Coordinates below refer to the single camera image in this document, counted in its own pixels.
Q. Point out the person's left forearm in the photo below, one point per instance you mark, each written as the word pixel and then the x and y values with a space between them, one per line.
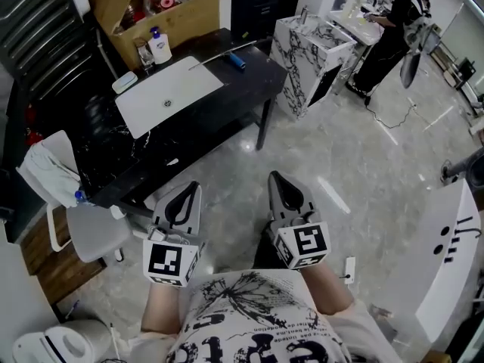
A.
pixel 162 308

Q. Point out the black marble vanity table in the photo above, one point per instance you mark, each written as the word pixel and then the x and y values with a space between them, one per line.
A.
pixel 242 89

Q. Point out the white marble sink cabinet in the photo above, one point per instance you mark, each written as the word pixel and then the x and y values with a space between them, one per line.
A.
pixel 302 74

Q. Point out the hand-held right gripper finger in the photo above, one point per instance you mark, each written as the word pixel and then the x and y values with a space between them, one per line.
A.
pixel 305 202
pixel 275 202

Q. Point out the white chair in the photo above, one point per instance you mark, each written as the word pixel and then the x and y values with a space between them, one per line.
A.
pixel 98 233

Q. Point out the person's right forearm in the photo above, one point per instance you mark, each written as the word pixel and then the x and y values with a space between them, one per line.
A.
pixel 327 291

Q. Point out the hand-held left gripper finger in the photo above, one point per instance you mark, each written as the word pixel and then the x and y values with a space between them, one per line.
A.
pixel 163 212
pixel 196 214

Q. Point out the white soap bottle blue pump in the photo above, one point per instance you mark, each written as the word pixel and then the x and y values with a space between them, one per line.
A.
pixel 160 49

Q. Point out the person's black trousers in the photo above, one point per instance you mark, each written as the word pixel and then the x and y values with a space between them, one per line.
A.
pixel 264 252

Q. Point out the white table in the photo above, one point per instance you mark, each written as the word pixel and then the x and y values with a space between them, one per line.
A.
pixel 355 26

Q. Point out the white power strip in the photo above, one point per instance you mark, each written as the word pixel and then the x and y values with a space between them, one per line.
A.
pixel 350 268

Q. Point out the white soap dish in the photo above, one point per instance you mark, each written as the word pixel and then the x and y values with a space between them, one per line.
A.
pixel 124 82

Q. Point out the dark cabinet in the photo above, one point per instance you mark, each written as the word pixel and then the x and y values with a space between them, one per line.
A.
pixel 264 2

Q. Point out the red item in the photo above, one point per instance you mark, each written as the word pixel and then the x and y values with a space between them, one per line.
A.
pixel 33 134

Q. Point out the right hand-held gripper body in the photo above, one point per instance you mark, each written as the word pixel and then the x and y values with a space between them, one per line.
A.
pixel 308 242

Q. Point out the white panel with black hooks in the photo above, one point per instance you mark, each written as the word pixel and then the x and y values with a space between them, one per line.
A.
pixel 435 278

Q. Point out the white sink basin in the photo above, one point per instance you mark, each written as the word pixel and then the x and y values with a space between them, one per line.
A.
pixel 170 89

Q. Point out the blue capped water bottle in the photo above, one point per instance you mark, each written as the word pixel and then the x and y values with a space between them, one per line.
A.
pixel 80 197

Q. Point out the white electric kettle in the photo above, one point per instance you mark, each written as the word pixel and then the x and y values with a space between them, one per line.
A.
pixel 68 342

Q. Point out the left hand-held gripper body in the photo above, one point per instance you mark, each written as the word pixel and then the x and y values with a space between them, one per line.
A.
pixel 162 263

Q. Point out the metal squeegee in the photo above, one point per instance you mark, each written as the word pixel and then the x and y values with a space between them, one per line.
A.
pixel 236 61

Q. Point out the chrome faucet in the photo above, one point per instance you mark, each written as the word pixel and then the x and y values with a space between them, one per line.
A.
pixel 145 61

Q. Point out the brown cardboard box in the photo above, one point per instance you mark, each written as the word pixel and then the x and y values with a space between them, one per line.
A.
pixel 177 17

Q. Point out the dark slatted panel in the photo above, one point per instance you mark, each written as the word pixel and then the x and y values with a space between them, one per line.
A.
pixel 38 32

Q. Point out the white printed shirt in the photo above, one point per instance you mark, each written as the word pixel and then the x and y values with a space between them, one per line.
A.
pixel 257 323

